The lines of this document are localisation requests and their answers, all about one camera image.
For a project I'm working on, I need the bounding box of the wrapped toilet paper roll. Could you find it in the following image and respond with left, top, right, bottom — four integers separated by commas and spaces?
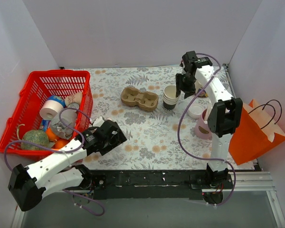
195, 81, 208, 98

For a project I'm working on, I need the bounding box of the stack of white lids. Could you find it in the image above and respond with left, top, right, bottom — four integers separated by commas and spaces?
187, 104, 204, 119

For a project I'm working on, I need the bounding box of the brown cardboard cup carrier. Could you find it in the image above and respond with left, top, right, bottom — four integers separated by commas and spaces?
121, 87, 159, 112

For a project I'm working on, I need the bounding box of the orange paper bag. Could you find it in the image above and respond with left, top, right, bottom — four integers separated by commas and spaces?
229, 99, 285, 165

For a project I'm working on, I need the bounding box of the pink straw holder cup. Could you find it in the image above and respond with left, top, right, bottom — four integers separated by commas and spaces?
194, 110, 212, 140

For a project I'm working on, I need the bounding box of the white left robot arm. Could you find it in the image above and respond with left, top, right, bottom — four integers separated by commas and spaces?
8, 119, 127, 211

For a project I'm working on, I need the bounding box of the stack of paper cups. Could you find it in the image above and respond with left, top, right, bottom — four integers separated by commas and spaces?
163, 85, 179, 111

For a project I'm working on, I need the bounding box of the floral table mat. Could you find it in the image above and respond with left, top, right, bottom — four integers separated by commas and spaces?
37, 66, 247, 171

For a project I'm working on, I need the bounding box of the beige patterned cup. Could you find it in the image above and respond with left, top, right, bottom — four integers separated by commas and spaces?
65, 92, 83, 107

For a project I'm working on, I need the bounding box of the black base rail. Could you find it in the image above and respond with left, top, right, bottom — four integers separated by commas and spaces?
70, 170, 233, 200

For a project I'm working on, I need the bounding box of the crumpled grey paper bag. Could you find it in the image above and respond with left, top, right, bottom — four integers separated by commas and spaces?
49, 109, 77, 140

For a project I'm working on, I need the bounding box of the white tape roll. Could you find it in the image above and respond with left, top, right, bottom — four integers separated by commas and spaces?
39, 100, 64, 120

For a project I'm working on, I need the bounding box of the red plastic basket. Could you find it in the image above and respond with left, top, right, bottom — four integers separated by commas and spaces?
0, 69, 93, 153

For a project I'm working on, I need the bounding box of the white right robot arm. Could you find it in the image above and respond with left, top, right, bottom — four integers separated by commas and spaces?
176, 51, 243, 189

